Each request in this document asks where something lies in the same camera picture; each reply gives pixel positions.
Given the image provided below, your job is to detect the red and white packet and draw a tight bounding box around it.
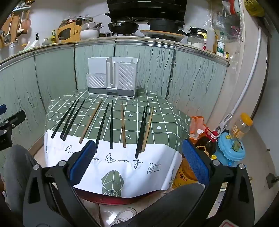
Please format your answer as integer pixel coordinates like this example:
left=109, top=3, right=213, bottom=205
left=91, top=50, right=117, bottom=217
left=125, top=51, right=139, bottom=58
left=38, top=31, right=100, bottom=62
left=227, top=0, right=241, bottom=15

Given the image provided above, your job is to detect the white squeeze bottle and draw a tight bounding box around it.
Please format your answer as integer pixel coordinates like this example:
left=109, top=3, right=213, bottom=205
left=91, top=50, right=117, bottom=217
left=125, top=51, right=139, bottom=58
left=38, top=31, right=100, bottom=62
left=206, top=26, right=216, bottom=53

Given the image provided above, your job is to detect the white pipe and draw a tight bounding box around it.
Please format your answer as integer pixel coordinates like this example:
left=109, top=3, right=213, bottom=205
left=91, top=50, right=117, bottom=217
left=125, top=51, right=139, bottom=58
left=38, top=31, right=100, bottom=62
left=229, top=26, right=262, bottom=118

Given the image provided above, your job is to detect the black cooking pot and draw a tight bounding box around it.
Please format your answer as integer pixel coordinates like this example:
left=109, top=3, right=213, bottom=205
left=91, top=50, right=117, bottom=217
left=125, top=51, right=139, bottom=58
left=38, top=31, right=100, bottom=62
left=147, top=19, right=186, bottom=33

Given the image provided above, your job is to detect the metal utensil cylinder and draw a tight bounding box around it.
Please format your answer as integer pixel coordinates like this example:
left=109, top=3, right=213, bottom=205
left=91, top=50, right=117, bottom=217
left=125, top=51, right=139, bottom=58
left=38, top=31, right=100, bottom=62
left=9, top=40, right=18, bottom=56

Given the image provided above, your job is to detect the white shoe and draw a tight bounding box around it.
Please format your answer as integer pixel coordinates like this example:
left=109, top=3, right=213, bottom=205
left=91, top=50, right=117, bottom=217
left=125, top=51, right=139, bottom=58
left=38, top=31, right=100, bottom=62
left=111, top=207, right=138, bottom=227

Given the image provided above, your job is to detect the white clothes clip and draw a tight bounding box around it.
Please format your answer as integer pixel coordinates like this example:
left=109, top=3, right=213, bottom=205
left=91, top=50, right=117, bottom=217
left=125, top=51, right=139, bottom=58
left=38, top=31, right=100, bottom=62
left=216, top=113, right=233, bottom=136

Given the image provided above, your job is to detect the glass jar of white powder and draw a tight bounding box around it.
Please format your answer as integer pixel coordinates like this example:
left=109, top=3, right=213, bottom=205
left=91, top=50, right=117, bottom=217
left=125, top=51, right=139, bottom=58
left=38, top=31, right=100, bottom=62
left=187, top=33, right=205, bottom=49

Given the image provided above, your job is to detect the white plastic utensil holder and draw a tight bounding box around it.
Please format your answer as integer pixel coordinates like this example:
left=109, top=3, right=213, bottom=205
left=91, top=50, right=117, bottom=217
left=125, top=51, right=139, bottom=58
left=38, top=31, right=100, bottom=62
left=86, top=56, right=140, bottom=99

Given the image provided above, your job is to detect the blue plastic container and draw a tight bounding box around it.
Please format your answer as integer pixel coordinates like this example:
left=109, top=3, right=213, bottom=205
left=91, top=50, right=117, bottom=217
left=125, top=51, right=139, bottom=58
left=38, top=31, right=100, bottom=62
left=215, top=132, right=246, bottom=168

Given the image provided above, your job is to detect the green checked tablecloth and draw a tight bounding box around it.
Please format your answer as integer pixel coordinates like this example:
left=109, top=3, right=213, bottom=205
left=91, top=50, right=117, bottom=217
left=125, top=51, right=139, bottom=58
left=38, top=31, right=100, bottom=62
left=44, top=87, right=192, bottom=199

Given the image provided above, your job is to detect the black range hood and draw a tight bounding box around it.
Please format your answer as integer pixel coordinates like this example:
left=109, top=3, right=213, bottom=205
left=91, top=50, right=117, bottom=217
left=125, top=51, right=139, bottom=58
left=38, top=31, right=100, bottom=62
left=106, top=0, right=188, bottom=22

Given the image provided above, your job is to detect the hanging metal ladle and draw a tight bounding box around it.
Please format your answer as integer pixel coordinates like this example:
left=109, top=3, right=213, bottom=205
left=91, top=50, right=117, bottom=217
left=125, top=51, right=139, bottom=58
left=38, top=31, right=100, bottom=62
left=3, top=12, right=14, bottom=44

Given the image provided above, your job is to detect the yellow microwave oven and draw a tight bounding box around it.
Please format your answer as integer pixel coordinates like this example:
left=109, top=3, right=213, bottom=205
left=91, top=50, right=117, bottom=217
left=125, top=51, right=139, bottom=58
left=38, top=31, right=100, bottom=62
left=55, top=21, right=82, bottom=43

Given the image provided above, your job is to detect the person's leg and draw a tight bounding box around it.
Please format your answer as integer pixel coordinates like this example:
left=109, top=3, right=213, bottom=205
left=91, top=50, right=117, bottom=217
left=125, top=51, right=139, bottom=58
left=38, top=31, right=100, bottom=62
left=129, top=183, right=210, bottom=227
left=3, top=145, right=72, bottom=227

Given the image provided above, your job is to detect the white ceramic bowl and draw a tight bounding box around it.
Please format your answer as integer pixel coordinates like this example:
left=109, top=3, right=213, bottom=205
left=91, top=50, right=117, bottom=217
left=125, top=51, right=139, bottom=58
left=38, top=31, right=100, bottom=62
left=80, top=29, right=100, bottom=41

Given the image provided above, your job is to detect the yellow lid jar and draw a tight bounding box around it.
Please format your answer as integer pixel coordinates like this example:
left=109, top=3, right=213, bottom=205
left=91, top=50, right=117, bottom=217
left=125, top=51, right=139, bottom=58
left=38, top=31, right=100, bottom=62
left=231, top=113, right=253, bottom=140

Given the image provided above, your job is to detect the hanging wooden cutting board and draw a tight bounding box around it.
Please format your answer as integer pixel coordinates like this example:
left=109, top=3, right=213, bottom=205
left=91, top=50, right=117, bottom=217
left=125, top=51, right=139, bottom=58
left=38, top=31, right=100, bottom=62
left=0, top=13, right=17, bottom=48

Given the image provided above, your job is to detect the red cap oil bottle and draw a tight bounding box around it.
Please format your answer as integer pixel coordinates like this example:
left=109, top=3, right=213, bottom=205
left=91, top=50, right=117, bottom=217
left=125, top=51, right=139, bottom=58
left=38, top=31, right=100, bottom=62
left=195, top=129, right=219, bottom=158

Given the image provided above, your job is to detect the yellow hanging bag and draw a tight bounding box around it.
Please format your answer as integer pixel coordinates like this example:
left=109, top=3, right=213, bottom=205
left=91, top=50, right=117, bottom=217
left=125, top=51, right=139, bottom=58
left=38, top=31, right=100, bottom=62
left=244, top=0, right=265, bottom=17

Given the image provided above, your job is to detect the white plastic bag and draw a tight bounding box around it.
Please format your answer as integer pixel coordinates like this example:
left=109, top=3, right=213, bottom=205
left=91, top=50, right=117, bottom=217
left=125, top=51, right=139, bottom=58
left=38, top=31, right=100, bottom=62
left=23, top=39, right=40, bottom=52

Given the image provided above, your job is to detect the black kitchen appliance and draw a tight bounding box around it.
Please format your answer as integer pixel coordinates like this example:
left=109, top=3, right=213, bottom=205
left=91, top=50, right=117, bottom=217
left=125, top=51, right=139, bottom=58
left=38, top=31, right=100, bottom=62
left=190, top=27, right=207, bottom=36

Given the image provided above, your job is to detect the hanging white spoon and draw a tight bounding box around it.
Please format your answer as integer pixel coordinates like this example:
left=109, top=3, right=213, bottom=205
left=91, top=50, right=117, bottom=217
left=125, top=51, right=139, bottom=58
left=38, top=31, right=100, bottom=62
left=17, top=10, right=24, bottom=34

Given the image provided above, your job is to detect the hanging pink board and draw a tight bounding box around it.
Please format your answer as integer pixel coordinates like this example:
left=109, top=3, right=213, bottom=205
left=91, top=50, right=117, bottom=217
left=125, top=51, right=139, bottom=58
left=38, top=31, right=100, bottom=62
left=23, top=10, right=32, bottom=34

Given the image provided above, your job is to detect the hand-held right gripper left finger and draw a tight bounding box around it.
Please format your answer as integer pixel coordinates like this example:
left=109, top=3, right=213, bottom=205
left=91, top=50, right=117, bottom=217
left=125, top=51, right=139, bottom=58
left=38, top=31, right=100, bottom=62
left=22, top=140, right=98, bottom=227

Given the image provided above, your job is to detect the person's right leg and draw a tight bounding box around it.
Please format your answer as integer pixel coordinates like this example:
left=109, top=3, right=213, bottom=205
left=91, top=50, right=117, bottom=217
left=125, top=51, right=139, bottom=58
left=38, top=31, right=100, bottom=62
left=129, top=183, right=210, bottom=227

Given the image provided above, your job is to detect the black wok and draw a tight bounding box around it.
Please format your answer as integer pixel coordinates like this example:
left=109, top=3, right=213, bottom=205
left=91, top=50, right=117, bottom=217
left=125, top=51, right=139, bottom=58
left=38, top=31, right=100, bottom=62
left=105, top=12, right=140, bottom=34

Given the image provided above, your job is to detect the yellow snack bag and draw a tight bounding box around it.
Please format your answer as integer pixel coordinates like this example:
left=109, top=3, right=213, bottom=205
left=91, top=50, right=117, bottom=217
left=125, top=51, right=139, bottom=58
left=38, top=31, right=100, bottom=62
left=172, top=157, right=199, bottom=189

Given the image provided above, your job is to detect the person's left leg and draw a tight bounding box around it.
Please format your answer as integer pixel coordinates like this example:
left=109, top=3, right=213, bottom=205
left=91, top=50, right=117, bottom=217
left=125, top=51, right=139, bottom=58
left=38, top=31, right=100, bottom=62
left=3, top=145, right=72, bottom=227

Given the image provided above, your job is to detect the green label plastic bottle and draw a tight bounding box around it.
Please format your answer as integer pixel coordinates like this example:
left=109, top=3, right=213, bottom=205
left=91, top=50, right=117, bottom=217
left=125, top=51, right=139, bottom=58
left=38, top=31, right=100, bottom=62
left=216, top=32, right=225, bottom=55

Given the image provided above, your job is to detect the orange plastic bag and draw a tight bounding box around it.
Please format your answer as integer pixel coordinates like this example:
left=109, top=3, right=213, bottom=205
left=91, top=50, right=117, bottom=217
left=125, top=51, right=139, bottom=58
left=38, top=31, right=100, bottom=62
left=189, top=116, right=208, bottom=140

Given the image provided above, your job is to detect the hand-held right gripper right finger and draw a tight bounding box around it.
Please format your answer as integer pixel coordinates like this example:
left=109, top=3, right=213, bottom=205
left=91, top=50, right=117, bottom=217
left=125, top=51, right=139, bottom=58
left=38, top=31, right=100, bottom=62
left=182, top=139, right=255, bottom=227

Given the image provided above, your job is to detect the red round table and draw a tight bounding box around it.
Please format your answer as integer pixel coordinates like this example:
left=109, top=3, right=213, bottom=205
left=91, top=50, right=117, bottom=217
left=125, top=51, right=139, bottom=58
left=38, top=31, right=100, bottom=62
left=73, top=185, right=175, bottom=206

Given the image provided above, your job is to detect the wooden board under pot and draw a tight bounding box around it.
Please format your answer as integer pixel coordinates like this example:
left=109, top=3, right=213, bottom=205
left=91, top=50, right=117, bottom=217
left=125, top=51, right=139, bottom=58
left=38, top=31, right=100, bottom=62
left=139, top=29, right=189, bottom=42

